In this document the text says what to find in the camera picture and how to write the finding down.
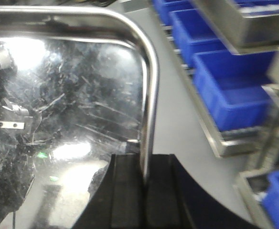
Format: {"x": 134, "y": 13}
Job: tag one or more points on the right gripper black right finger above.
{"x": 175, "y": 200}

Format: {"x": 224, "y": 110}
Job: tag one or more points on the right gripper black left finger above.
{"x": 118, "y": 202}

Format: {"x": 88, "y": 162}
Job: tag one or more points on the silver steel tray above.
{"x": 78, "y": 88}

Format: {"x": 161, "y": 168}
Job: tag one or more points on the blue bin on shelf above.
{"x": 231, "y": 87}
{"x": 193, "y": 35}

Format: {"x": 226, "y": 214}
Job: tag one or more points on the blue bin on shelf far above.
{"x": 193, "y": 35}

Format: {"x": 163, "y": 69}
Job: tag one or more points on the steel shelf rail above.
{"x": 223, "y": 144}

